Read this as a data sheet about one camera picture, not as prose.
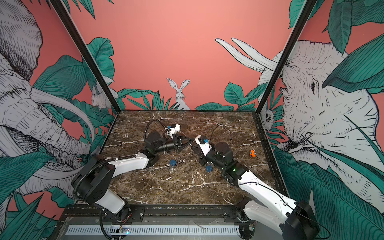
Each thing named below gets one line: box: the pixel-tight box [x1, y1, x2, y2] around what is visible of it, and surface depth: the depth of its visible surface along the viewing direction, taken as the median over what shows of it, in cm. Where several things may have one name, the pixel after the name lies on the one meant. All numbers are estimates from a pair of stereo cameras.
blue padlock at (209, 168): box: [205, 165, 214, 173], surface depth 92 cm
